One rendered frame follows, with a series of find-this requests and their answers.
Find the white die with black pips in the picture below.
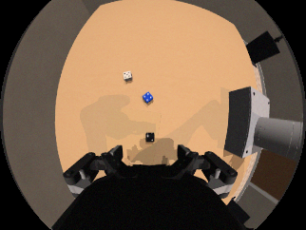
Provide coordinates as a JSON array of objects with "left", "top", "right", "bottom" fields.
[{"left": 124, "top": 71, "right": 133, "bottom": 81}]

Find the blue die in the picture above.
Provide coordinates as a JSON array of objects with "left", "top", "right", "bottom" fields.
[{"left": 143, "top": 92, "right": 153, "bottom": 104}]

